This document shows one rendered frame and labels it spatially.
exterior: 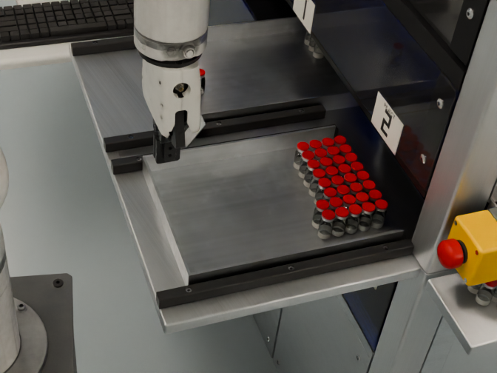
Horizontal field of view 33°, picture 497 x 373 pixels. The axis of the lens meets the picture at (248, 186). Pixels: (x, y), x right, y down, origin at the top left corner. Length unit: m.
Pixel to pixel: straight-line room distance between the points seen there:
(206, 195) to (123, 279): 1.06
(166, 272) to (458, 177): 0.43
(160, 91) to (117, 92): 0.57
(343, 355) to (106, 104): 0.66
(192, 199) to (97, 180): 1.34
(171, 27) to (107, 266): 1.54
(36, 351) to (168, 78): 0.42
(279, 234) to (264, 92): 0.36
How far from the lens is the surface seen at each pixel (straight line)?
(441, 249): 1.15
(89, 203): 2.57
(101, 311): 2.30
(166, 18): 0.92
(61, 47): 1.79
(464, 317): 1.25
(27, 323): 1.19
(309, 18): 1.53
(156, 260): 1.24
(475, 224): 1.16
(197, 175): 1.37
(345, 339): 1.63
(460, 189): 1.17
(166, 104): 0.97
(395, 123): 1.28
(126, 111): 1.49
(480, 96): 1.09
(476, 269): 1.15
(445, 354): 1.52
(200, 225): 1.29
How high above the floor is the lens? 1.81
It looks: 43 degrees down
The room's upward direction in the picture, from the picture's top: 7 degrees clockwise
